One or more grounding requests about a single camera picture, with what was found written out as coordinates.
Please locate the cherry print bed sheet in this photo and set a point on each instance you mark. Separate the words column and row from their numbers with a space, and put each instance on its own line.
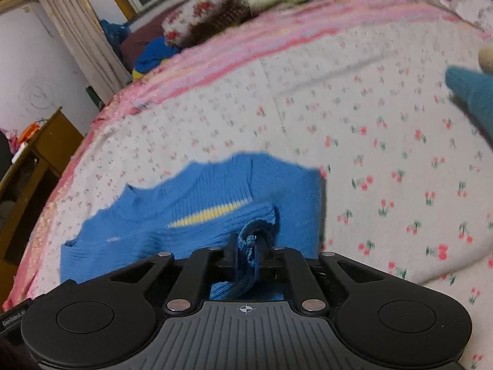
column 308, row 142

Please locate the maroon bed cover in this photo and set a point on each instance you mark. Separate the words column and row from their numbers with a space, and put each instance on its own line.
column 151, row 29

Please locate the blue knit sweater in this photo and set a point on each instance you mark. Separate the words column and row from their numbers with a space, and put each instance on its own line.
column 241, row 200

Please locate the orange object on cabinet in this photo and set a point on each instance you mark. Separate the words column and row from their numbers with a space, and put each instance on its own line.
column 29, row 132

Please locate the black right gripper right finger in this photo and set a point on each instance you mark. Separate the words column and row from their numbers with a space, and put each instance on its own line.
column 365, row 318

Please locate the teal folded garment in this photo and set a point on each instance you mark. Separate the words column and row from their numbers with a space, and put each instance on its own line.
column 474, row 89

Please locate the blue plastic bag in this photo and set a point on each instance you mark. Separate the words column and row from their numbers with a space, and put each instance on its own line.
column 115, row 34

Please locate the wooden tv cabinet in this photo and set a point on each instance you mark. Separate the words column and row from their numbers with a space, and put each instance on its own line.
column 26, row 186

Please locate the pink striped blanket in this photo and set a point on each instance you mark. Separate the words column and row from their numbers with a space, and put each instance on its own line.
column 250, row 46

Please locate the left beige curtain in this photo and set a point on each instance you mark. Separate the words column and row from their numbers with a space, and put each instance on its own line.
column 80, row 30

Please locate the beige checked folded cloth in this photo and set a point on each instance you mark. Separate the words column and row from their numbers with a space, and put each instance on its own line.
column 485, row 59

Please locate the blue yellow garment by pillow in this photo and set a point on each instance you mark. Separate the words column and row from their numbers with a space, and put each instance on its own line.
column 155, row 52

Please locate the red floral pillow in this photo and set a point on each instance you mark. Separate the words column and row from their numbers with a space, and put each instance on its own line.
column 195, row 21

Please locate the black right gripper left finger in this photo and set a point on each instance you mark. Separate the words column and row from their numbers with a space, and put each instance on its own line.
column 107, row 320

